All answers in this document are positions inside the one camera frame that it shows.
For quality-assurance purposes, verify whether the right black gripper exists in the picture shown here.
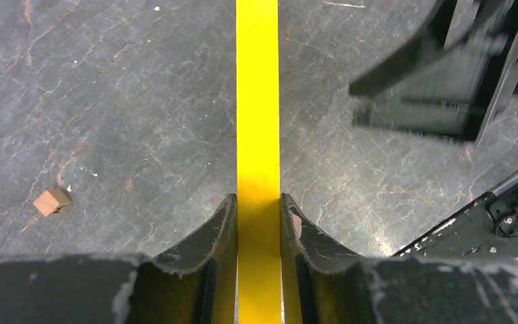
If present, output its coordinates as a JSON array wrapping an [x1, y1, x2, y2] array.
[[349, 1, 518, 144]]

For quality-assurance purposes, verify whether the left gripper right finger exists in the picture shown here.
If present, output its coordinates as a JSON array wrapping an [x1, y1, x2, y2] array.
[[281, 194, 518, 323]]

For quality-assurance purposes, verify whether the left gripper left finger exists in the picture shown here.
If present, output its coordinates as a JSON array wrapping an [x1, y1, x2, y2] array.
[[0, 194, 237, 323]]

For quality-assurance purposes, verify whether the wooden picture frame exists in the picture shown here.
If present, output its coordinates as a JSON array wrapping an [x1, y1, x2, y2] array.
[[235, 1, 281, 323]]

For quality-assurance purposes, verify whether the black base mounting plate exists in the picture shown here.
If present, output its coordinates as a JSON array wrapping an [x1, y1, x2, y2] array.
[[396, 184, 518, 259]]

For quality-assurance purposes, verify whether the small wooden cube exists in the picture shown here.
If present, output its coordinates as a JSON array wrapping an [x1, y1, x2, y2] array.
[[32, 188, 71, 217]]

